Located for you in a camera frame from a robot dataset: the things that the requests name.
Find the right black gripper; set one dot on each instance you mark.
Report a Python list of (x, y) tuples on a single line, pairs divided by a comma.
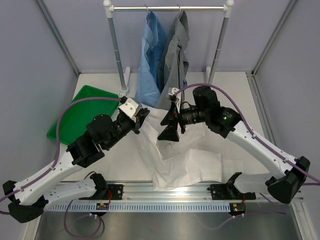
[(170, 133)]

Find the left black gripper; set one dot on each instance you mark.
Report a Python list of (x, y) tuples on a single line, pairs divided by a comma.
[(140, 118)]

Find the white shirt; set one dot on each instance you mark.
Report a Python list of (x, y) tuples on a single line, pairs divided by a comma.
[(182, 163)]

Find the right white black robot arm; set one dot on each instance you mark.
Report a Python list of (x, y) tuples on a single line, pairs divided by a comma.
[(286, 173)]

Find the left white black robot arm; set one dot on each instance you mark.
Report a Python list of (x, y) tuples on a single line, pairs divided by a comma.
[(34, 195)]

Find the grey shirt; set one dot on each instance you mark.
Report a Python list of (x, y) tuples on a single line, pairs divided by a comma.
[(174, 64)]

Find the light blue shirt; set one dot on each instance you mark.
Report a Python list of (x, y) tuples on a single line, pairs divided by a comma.
[(152, 46)]

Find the white metal clothes rack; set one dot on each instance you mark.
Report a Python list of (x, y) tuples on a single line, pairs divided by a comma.
[(124, 75)]

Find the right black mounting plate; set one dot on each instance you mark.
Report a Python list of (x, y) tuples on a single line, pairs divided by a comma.
[(220, 192)]

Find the black mounting plate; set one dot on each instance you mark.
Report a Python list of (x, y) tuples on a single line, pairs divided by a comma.
[(220, 192), (116, 191)]

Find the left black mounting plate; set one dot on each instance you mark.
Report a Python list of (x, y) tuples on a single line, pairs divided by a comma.
[(116, 191)]

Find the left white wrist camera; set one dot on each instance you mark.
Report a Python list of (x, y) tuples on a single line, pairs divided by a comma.
[(130, 107)]

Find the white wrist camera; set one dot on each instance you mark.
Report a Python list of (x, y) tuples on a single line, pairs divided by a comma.
[(175, 97), (130, 107)]

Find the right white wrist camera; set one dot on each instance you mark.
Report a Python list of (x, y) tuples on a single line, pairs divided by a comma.
[(175, 97)]

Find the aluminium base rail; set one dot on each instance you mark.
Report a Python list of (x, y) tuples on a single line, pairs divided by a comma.
[(165, 191)]

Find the white slotted cable duct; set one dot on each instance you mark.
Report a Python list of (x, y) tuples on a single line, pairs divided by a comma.
[(144, 207)]

